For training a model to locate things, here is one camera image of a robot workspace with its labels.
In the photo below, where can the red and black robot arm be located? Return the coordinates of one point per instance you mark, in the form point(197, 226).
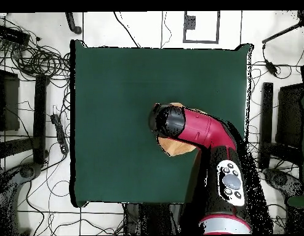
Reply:
point(201, 127)

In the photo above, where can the black electronics box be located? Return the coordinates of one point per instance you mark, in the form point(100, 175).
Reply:
point(13, 35)

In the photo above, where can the long black power strip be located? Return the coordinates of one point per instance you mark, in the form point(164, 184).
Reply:
point(59, 132)

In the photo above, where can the small grey box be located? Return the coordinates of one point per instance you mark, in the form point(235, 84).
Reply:
point(190, 22)

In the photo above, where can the dark rectangular panel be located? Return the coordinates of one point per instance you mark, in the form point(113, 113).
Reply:
point(9, 103)
point(289, 115)

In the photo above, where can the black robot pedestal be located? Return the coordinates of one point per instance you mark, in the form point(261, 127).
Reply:
point(152, 218)

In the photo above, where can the black power adapter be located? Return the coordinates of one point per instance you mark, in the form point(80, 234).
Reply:
point(270, 66)

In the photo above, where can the grey square frame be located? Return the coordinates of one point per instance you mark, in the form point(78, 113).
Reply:
point(184, 36)

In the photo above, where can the black pole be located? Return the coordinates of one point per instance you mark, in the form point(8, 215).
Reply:
point(280, 34)

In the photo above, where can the grey caster foot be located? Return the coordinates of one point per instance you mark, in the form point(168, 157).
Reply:
point(282, 180)
point(26, 172)

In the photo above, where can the dark green tablecloth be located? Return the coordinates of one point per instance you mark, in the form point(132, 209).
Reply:
point(105, 86)

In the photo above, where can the black stand bar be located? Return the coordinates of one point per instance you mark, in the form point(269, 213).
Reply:
point(40, 118)
point(266, 123)

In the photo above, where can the yellow terry towel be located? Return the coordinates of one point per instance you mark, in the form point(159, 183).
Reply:
point(176, 147)

